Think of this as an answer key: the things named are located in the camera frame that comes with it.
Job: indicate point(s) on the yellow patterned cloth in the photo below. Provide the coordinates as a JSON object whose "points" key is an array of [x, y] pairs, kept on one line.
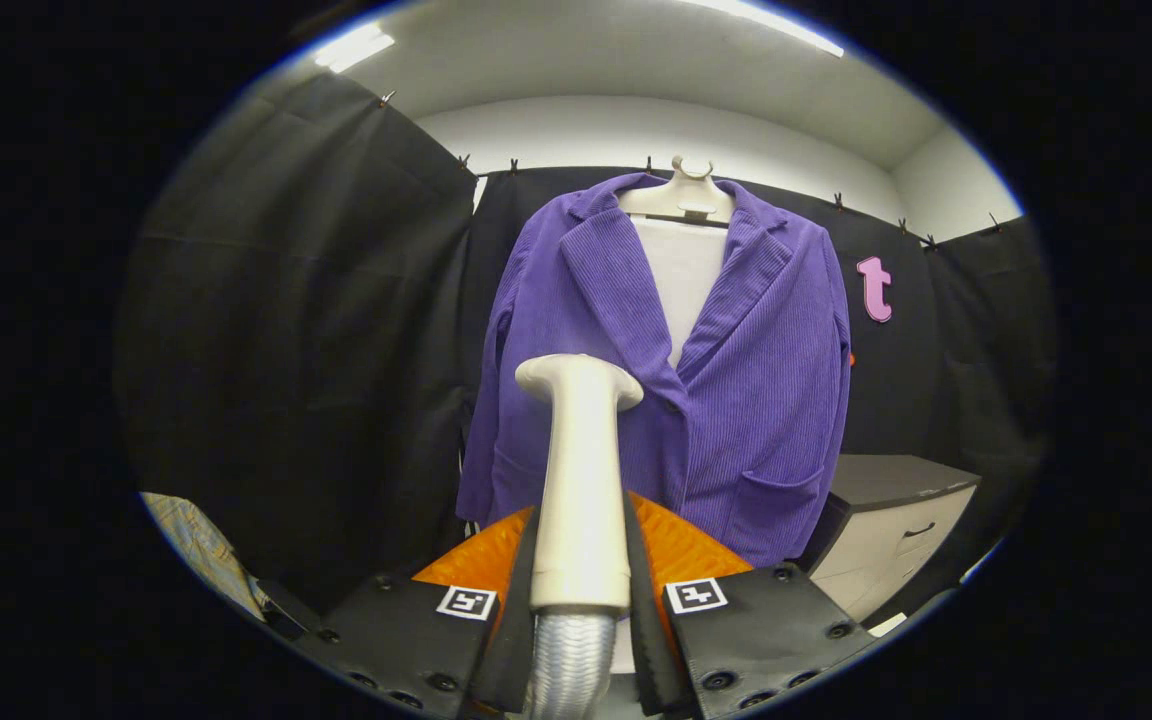
{"points": [[201, 550]]}

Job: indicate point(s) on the black backdrop cloth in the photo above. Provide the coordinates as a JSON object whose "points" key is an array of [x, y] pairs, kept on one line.
{"points": [[286, 320]]}

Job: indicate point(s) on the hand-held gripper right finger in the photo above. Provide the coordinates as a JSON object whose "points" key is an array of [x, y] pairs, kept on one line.
{"points": [[648, 650]]}

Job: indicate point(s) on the short ceiling light panel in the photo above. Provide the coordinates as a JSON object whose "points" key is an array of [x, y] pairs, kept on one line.
{"points": [[356, 46]]}

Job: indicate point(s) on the cream clothes hanger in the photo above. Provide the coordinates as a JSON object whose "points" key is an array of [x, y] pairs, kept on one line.
{"points": [[676, 200]]}

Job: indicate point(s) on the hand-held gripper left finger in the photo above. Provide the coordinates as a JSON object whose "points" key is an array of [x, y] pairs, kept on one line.
{"points": [[508, 650]]}

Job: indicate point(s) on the grey cabinet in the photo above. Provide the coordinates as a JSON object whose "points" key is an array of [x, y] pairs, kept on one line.
{"points": [[886, 480]]}

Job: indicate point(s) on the white garment steamer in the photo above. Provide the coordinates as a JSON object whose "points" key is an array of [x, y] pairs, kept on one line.
{"points": [[581, 490]]}

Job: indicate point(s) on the white paper sheet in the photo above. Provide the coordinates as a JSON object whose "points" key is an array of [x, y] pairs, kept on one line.
{"points": [[886, 625]]}

